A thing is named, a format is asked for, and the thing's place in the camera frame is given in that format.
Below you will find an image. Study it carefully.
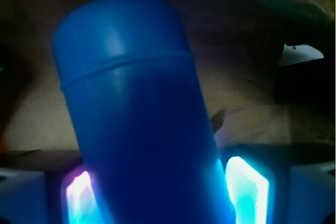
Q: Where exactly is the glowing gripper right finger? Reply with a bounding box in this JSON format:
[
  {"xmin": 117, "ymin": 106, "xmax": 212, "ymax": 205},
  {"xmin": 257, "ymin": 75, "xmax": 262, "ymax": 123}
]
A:
[{"xmin": 223, "ymin": 153, "xmax": 275, "ymax": 223}]

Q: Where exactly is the blue toy bottle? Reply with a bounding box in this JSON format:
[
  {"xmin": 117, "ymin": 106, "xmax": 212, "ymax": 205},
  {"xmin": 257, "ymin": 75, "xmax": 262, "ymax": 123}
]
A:
[{"xmin": 53, "ymin": 0, "xmax": 235, "ymax": 223}]

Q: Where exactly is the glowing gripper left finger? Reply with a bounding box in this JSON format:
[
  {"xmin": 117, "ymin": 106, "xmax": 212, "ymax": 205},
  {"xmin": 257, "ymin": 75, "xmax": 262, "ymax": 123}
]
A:
[{"xmin": 60, "ymin": 165, "xmax": 104, "ymax": 223}]

